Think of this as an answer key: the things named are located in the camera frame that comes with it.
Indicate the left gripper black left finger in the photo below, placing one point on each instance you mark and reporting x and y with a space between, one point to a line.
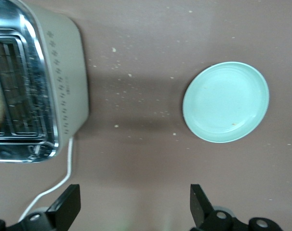
64 207

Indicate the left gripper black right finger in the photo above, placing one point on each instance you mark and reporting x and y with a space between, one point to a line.
203 216

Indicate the silver beige toaster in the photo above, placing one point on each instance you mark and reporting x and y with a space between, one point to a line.
64 79

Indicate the pale green round plate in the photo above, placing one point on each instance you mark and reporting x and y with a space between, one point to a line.
226 102

